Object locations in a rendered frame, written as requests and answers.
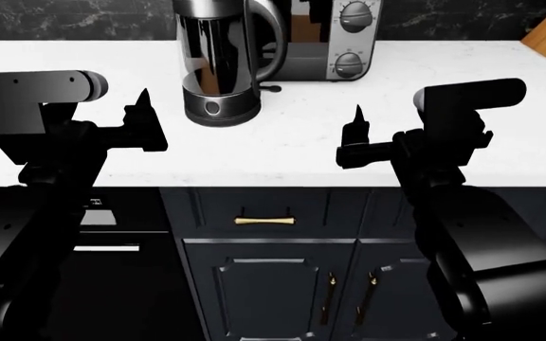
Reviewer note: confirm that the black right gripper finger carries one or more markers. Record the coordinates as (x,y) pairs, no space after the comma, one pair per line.
(356,145)
(484,140)

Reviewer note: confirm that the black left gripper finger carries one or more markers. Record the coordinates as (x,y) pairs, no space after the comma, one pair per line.
(10,149)
(145,131)

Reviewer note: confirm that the grey kettle power base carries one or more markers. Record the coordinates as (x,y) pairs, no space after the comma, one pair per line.
(221,108)

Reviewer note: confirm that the black kettle lever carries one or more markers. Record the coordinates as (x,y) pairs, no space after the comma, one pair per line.
(272,87)

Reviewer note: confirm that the glass and steel electric kettle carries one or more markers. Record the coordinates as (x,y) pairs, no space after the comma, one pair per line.
(221,46)

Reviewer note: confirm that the grey toaster oven knob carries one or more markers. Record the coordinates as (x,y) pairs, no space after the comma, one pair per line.
(349,64)
(356,12)

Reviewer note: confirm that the dark blue cabinet drawer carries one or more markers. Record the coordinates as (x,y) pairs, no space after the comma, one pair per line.
(263,202)

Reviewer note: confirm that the stainless steel toaster oven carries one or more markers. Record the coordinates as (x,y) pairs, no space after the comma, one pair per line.
(330,39)

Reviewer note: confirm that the dark blue cabinet door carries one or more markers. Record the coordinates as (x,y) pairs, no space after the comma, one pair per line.
(263,291)
(396,284)

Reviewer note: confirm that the black dishwasher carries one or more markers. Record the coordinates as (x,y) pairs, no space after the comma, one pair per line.
(121,277)

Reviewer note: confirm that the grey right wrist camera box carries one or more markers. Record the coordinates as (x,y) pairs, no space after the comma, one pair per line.
(462,99)

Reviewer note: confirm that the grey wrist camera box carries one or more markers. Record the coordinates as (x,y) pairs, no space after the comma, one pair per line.
(22,99)
(462,99)

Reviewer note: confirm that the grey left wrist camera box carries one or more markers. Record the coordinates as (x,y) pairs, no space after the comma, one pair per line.
(22,99)

